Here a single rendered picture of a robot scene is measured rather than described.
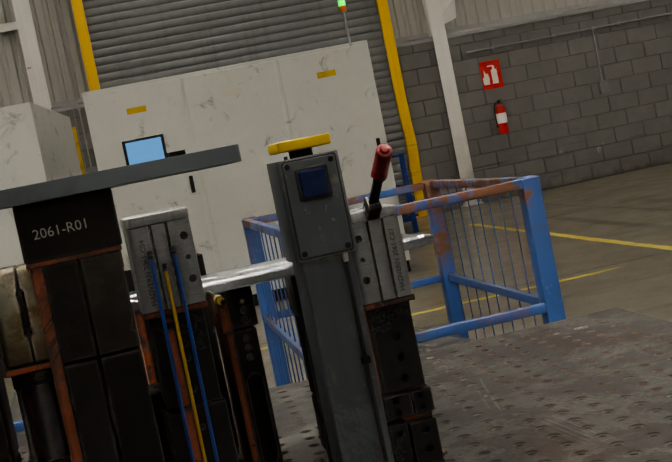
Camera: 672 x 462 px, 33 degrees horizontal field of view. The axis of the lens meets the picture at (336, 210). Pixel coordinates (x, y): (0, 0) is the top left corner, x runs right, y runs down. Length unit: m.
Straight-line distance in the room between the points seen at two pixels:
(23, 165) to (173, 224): 7.98
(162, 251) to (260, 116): 8.02
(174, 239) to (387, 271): 0.27
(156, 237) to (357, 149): 8.14
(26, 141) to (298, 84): 2.25
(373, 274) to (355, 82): 8.12
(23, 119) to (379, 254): 8.01
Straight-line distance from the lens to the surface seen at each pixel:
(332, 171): 1.21
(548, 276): 3.43
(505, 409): 1.76
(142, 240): 1.33
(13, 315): 1.35
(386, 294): 1.39
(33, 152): 9.29
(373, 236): 1.39
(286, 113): 9.38
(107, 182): 1.14
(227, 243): 9.31
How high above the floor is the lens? 1.14
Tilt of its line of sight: 3 degrees down
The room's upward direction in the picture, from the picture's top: 11 degrees counter-clockwise
